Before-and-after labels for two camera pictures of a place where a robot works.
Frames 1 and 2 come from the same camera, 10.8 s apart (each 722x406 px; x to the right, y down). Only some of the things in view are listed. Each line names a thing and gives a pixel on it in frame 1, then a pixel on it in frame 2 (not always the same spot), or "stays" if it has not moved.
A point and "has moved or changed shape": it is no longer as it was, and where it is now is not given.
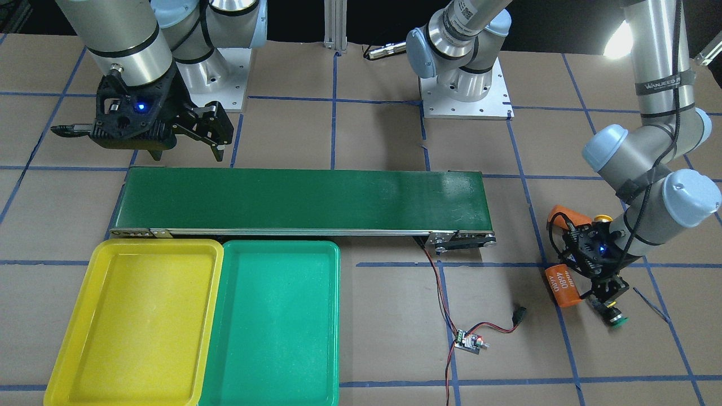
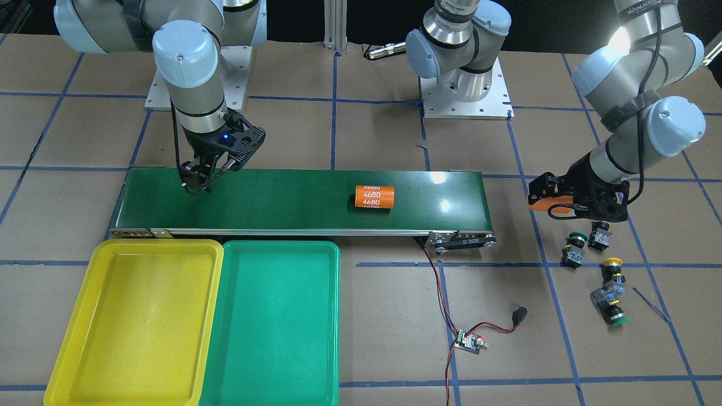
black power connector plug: x=518 y=314 stays
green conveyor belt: x=451 y=206 stays
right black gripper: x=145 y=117 → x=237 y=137
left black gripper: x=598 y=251 → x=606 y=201
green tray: x=275 y=339 stays
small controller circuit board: x=470 y=343 stays
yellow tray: x=139 y=330 stays
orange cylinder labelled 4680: x=563 y=285 → x=376 y=197
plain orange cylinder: x=576 y=218 has moved or changed shape
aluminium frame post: x=335 y=38 stays
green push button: x=612 y=316 stays
